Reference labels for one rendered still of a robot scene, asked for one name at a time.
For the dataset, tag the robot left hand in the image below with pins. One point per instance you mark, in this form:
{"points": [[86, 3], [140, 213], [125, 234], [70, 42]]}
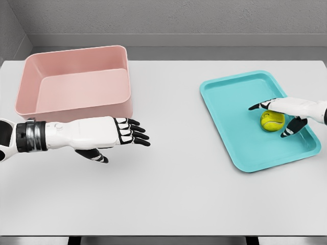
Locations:
{"points": [[97, 132]]}

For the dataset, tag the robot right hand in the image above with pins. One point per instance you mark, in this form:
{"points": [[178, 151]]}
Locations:
{"points": [[288, 108]]}

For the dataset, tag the yellow tennis ball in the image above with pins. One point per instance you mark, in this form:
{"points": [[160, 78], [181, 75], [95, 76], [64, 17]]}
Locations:
{"points": [[272, 122]]}

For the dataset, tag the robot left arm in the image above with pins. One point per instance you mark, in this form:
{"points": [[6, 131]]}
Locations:
{"points": [[38, 136]]}

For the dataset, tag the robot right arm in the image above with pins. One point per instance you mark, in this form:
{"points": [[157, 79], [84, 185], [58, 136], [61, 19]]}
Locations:
{"points": [[321, 111]]}

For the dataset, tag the blue tray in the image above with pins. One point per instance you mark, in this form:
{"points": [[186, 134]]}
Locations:
{"points": [[255, 143]]}

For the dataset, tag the pink basket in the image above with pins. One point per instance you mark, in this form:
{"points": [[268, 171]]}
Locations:
{"points": [[76, 84]]}

